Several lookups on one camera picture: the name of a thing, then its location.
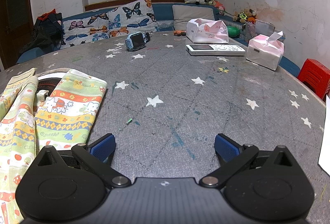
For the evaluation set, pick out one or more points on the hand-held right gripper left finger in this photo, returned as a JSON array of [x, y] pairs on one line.
[[104, 148]]

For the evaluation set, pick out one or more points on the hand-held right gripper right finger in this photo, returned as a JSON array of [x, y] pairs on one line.
[[226, 148]]

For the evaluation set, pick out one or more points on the grey star tablecloth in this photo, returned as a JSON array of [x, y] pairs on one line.
[[180, 90]]

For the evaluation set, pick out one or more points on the white round basket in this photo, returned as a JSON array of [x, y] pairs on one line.
[[49, 83]]

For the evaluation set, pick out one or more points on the white handheld device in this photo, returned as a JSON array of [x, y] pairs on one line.
[[214, 50]]

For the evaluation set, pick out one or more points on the pink white tissue pack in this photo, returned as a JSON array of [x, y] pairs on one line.
[[263, 55]]

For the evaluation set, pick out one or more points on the blue smartwatch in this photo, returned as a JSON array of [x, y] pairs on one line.
[[135, 42]]

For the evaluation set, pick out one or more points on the red block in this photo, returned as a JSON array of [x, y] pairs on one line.
[[314, 74]]

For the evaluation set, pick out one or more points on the green ball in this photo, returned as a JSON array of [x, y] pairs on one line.
[[233, 31]]

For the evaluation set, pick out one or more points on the pink white plastic bag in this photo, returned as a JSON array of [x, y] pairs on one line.
[[206, 32]]

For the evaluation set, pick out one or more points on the butterfly print pillow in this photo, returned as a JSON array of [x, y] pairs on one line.
[[103, 25]]

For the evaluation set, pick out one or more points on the small orange toy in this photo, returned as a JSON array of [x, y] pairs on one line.
[[179, 32]]

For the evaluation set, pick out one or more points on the clear plastic box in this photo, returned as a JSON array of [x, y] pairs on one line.
[[260, 26]]

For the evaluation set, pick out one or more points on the black clothing with red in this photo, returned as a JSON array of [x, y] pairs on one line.
[[43, 33]]

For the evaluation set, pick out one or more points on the brown plush bear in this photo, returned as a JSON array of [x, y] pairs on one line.
[[243, 16]]

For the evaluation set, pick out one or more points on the grey pillow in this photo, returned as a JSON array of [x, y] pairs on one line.
[[188, 15]]

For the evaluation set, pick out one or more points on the pink orange plush toy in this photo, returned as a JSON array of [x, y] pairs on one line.
[[219, 6]]

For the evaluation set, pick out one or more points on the blue sofa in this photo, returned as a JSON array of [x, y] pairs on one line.
[[162, 14]]

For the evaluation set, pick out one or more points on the dark wooden door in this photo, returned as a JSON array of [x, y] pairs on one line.
[[15, 7]]

